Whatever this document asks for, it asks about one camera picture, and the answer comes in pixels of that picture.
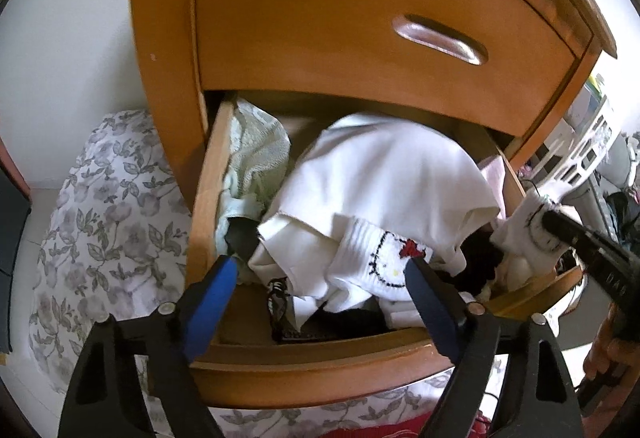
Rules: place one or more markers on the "red floral blanket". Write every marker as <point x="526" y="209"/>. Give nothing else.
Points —
<point x="390" y="428"/>

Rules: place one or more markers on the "white cat-print sock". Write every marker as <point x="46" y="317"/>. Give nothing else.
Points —
<point x="365" y="258"/>
<point x="522" y="228"/>

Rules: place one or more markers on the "wooden nightstand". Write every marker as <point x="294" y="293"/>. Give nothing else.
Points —
<point x="160" y="18"/>

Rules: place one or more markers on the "closed wooden drawer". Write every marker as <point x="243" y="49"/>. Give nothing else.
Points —
<point x="310" y="8"/>

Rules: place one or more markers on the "floral bedsheet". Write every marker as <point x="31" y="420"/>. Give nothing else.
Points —
<point x="105" y="218"/>

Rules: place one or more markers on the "black garment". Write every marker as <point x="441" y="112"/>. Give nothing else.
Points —
<point x="480" y="258"/>

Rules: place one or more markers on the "white plastic basket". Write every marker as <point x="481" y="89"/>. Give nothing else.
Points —
<point x="585" y="138"/>

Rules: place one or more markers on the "person's right hand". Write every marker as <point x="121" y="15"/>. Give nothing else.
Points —
<point x="607" y="358"/>

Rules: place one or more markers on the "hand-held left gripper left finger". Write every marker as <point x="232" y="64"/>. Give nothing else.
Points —
<point x="216" y="295"/>

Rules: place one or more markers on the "pale pink garment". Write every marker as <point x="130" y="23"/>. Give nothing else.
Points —
<point x="492" y="175"/>

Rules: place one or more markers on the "dark blue cabinet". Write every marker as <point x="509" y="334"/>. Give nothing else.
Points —
<point x="12" y="243"/>

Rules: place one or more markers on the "wooden drawer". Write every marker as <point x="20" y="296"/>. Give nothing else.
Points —
<point x="300" y="368"/>
<point x="310" y="8"/>

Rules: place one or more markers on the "white garment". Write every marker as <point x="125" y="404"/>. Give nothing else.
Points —
<point x="390" y="168"/>

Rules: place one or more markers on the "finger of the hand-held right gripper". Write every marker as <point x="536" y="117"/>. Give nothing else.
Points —
<point x="585" y="243"/>

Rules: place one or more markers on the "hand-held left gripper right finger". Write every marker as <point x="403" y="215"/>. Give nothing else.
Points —
<point x="429" y="303"/>

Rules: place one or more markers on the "light green lace garment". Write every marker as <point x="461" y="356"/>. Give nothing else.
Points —
<point x="255" y="148"/>

